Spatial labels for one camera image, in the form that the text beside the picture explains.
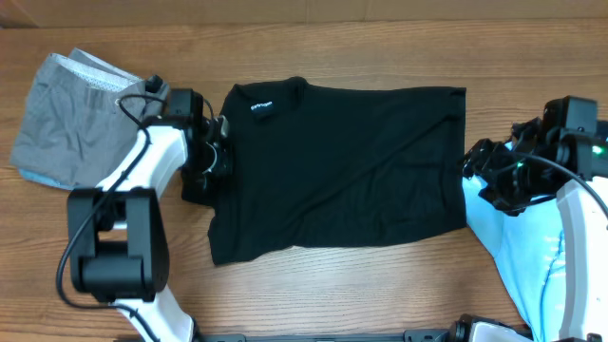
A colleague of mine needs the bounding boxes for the black t-shirt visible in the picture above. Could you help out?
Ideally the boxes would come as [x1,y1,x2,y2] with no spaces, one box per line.
[181,77,466,265]

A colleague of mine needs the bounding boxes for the light blue t-shirt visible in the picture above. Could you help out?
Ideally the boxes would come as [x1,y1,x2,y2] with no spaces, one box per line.
[461,142,608,342]

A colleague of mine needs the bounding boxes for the grey folded shorts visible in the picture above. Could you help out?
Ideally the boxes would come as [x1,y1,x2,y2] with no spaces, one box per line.
[9,48,170,188]

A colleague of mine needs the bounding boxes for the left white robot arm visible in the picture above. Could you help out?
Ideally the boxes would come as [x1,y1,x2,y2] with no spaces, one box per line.
[56,116,231,341]

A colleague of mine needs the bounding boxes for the light blue cloth under shorts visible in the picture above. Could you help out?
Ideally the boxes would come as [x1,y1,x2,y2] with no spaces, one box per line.
[18,168,73,191]

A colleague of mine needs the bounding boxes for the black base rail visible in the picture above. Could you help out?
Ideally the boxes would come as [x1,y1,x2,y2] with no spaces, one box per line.
[194,329,448,342]

